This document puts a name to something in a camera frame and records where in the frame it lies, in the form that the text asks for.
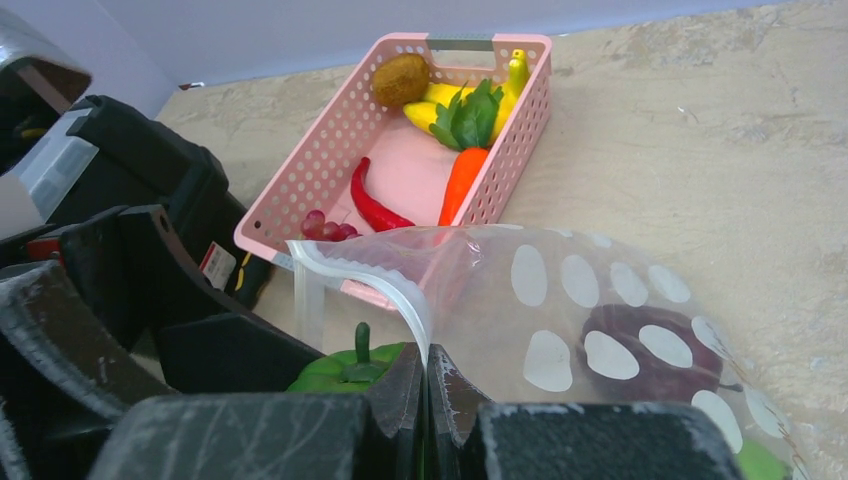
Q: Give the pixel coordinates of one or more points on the dark red mangosteen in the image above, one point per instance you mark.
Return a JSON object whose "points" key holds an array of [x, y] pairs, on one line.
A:
{"points": [[647, 354]]}

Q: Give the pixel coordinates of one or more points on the clear dotted zip top bag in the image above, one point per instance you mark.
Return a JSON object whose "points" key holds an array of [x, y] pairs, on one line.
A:
{"points": [[552, 315]]}

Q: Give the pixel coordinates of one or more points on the green bell pepper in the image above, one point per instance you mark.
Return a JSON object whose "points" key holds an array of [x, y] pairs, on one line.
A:
{"points": [[348, 371]]}

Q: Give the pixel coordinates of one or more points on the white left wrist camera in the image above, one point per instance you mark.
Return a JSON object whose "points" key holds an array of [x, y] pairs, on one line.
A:
{"points": [[39, 83]]}

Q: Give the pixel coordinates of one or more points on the yellow banana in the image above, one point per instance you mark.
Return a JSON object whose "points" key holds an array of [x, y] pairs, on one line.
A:
{"points": [[512, 88]]}

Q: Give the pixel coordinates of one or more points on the purple grape bunch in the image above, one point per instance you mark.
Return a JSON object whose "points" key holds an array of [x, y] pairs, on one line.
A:
{"points": [[316, 227]]}

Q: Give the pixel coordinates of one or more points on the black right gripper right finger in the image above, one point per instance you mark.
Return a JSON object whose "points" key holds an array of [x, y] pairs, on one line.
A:
{"points": [[474, 438]]}

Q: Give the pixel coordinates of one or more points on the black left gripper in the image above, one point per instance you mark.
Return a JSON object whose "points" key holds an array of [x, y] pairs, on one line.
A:
{"points": [[206, 341]]}

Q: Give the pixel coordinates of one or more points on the red chili pepper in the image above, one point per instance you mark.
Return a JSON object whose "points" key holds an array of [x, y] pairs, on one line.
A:
{"points": [[379, 217]]}

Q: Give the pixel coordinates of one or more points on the black plastic toolbox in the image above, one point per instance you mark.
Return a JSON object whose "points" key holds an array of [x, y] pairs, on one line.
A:
{"points": [[140, 162]]}

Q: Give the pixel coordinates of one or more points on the brown kiwi fruit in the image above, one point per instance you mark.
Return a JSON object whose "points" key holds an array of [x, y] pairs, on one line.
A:
{"points": [[401, 80]]}

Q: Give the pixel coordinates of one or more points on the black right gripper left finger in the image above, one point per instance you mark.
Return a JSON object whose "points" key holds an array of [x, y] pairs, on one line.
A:
{"points": [[371, 435]]}

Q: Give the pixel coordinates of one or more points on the orange carrot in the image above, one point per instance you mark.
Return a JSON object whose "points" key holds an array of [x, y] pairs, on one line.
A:
{"points": [[464, 172]]}

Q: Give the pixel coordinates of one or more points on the pink perforated plastic basket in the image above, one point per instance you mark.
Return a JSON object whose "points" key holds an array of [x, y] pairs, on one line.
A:
{"points": [[409, 169]]}

